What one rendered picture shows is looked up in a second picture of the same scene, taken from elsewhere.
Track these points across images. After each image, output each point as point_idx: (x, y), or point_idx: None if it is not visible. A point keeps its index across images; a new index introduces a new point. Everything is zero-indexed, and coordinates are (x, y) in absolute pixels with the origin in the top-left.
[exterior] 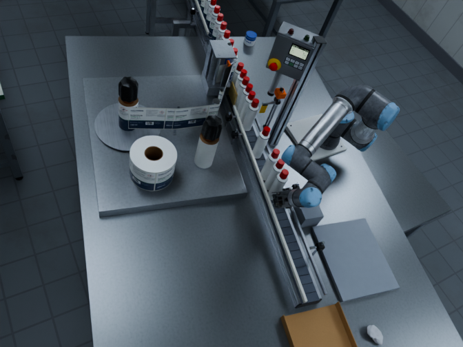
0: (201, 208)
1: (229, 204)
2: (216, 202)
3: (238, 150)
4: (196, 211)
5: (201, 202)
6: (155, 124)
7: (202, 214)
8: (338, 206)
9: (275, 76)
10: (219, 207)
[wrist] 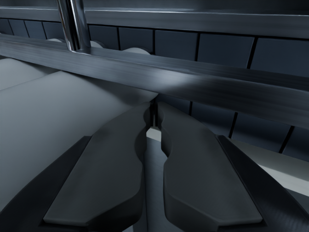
0: (155, 216)
1: (156, 173)
2: (145, 188)
3: None
4: (159, 225)
5: (142, 217)
6: None
7: (168, 225)
8: None
9: None
10: (159, 194)
